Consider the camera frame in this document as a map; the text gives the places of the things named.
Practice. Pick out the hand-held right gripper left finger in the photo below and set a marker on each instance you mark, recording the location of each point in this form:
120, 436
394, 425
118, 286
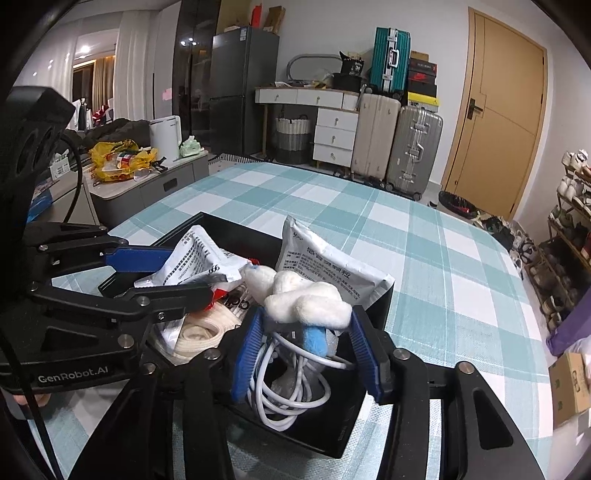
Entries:
247, 355

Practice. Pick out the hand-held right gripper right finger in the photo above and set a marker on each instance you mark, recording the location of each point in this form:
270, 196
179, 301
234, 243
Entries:
364, 360

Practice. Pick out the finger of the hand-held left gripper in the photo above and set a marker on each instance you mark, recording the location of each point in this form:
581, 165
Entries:
171, 297
138, 257

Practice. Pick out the red-edged white packet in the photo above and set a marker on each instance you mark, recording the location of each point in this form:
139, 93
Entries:
194, 263

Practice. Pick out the black cardboard box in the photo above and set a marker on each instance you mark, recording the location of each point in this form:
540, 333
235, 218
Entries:
332, 429

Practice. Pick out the white and blue plush toy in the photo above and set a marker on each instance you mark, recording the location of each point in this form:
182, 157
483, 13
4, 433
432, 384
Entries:
300, 297

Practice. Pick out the grey foil packet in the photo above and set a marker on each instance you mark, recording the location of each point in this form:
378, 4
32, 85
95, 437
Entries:
323, 263

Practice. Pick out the person's left hand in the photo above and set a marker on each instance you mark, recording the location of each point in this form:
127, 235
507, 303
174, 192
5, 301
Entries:
32, 399

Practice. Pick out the grey side cabinet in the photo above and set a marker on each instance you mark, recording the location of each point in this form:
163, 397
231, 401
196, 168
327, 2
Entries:
152, 189

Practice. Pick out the yellow plastic bag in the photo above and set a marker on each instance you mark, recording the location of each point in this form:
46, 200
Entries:
104, 159

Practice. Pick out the teal checked tablecloth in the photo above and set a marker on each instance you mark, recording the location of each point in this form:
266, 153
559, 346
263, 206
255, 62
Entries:
438, 277

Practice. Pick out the white air purifier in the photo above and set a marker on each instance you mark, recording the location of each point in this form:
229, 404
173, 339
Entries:
165, 138

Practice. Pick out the pile of loose shoes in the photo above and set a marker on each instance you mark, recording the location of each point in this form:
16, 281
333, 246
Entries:
503, 235

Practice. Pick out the white and grey basket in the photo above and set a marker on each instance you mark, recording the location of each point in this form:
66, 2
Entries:
292, 141

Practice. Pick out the dark glass cabinet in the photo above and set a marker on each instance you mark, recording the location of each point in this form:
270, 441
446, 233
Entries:
194, 69

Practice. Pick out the grey refrigerator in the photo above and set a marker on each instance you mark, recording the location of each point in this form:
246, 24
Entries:
244, 92

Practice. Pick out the white curtain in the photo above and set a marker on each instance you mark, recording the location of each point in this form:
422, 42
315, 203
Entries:
138, 60

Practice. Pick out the purple bag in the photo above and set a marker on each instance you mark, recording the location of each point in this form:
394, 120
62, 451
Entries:
572, 334

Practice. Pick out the silver suitcase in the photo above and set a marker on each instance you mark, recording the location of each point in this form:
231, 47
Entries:
413, 150

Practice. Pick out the beige suitcase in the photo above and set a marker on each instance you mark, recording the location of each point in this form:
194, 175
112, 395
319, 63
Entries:
376, 134

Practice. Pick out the white dresser with drawers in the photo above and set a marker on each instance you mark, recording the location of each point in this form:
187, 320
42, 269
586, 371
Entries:
334, 134

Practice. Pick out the wooden shoe rack with shoes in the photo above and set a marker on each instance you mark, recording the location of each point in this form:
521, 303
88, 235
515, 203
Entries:
568, 240

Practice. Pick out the oval mirror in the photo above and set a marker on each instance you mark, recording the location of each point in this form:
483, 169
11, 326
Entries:
307, 64

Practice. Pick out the yellow wooden door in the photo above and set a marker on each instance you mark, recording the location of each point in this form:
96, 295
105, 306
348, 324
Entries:
498, 138

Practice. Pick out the red paper bag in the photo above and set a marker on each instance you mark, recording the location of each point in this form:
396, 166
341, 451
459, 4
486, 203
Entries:
257, 16

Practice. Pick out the brown flat cardboard box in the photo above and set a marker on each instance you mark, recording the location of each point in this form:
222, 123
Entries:
276, 19

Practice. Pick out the black paper bag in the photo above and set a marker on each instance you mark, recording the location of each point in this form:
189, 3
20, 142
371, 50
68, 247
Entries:
352, 64

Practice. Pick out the red print shoe box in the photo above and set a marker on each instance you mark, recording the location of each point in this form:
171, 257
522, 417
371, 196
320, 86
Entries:
422, 76

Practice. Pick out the teal suitcase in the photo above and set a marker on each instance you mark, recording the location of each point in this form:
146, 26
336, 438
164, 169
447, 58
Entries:
391, 60

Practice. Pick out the brown shoe box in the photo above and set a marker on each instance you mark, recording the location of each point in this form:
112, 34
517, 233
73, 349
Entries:
419, 55

